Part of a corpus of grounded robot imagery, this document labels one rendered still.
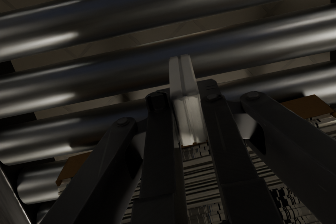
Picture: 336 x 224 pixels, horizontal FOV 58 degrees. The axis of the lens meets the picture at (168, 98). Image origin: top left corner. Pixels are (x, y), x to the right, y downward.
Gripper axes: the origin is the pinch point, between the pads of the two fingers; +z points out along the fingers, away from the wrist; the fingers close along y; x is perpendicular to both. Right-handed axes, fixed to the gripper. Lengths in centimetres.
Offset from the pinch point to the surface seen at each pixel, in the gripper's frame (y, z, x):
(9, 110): -20.0, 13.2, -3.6
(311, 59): 47, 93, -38
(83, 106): -43, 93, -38
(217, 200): 0.7, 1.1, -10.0
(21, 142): -20.5, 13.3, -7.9
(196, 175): -0.7, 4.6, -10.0
